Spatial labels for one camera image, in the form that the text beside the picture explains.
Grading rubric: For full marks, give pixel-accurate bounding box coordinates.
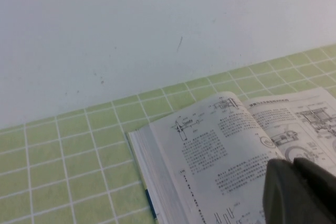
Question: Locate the green checkered tablecloth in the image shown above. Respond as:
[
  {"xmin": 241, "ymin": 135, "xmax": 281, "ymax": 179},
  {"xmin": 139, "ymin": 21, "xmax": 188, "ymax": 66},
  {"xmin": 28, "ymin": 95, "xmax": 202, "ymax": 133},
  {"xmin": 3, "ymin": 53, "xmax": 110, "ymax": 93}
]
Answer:
[{"xmin": 0, "ymin": 42, "xmax": 336, "ymax": 224}]

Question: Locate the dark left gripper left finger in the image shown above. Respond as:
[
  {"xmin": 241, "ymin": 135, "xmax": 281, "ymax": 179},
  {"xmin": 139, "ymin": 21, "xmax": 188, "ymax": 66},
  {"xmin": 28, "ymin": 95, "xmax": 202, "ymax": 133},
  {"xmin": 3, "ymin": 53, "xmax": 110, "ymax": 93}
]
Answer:
[{"xmin": 262, "ymin": 158, "xmax": 332, "ymax": 224}]

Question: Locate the technical book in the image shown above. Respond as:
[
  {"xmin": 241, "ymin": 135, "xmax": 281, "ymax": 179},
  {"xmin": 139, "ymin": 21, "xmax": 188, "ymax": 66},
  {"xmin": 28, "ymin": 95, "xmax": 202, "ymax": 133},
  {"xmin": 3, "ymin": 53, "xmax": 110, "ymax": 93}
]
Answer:
[{"xmin": 127, "ymin": 87, "xmax": 336, "ymax": 224}]

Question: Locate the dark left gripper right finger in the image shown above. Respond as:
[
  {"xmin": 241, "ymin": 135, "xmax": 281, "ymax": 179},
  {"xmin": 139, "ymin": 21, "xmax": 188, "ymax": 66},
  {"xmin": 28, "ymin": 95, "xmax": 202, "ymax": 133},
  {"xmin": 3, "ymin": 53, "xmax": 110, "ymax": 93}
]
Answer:
[{"xmin": 292, "ymin": 157, "xmax": 336, "ymax": 224}]

